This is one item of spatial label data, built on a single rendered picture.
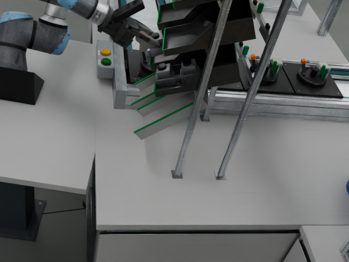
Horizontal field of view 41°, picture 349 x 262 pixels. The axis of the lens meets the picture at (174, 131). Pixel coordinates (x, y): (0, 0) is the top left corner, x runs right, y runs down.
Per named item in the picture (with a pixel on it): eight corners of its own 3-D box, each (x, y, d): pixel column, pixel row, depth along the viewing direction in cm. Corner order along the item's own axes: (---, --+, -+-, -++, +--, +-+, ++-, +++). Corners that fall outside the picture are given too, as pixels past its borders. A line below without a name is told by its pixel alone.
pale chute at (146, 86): (137, 112, 178) (130, 104, 176) (141, 91, 188) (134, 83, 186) (201, 79, 167) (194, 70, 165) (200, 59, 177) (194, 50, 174)
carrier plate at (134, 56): (130, 85, 195) (130, 81, 194) (126, 52, 212) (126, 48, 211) (186, 89, 201) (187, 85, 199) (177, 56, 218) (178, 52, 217)
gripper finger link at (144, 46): (152, 56, 164) (130, 42, 161) (162, 43, 161) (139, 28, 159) (152, 60, 161) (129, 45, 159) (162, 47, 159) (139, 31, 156)
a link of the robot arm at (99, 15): (98, -5, 154) (98, 5, 148) (110, 2, 156) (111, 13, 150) (86, 13, 157) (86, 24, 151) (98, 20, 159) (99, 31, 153)
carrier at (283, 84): (243, 93, 207) (252, 69, 199) (231, 61, 224) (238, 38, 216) (293, 96, 212) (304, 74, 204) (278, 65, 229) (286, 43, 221)
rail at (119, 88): (113, 108, 196) (116, 88, 189) (106, 2, 260) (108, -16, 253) (126, 109, 198) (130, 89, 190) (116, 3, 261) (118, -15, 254)
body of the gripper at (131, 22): (126, 39, 165) (96, 22, 160) (139, 20, 162) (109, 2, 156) (128, 50, 160) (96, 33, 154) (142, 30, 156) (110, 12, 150)
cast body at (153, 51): (151, 57, 164) (146, 40, 160) (150, 51, 168) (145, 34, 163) (174, 50, 164) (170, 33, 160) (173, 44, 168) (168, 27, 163)
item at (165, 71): (157, 88, 158) (151, 71, 153) (158, 80, 161) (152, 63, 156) (182, 83, 156) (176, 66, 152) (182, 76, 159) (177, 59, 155)
